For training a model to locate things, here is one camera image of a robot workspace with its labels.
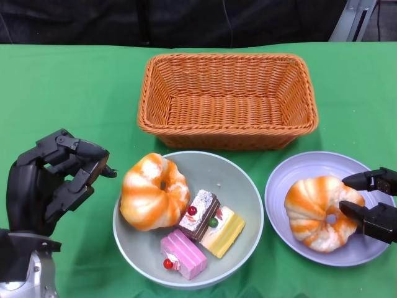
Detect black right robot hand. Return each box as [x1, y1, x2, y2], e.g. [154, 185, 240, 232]
[339, 166, 397, 245]

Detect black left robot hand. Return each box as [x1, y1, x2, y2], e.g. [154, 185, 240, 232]
[6, 129, 118, 237]

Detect orange striped bread bun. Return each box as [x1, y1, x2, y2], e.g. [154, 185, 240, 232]
[119, 152, 190, 232]
[284, 176, 366, 253]

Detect grey-green bowl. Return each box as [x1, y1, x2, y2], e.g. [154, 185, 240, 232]
[113, 151, 265, 290]

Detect lavender plate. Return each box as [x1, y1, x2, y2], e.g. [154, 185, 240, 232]
[264, 151, 397, 267]

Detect yellow cake slice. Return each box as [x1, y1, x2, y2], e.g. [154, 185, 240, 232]
[198, 206, 246, 259]

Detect pink cake slice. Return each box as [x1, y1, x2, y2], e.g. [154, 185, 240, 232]
[160, 228, 208, 281]

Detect chocolate cake slice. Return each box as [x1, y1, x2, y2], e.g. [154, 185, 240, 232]
[177, 189, 221, 242]

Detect orange wicker basket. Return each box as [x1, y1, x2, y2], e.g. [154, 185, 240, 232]
[138, 53, 319, 151]

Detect green tablecloth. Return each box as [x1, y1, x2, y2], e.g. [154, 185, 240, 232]
[0, 42, 397, 298]

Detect black backdrop cloth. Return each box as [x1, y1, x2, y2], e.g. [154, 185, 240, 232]
[0, 0, 348, 50]

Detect aluminium frame post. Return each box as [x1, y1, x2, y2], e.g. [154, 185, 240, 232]
[328, 0, 378, 43]

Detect thin black hanging cable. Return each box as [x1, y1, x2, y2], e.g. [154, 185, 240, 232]
[221, 0, 234, 49]

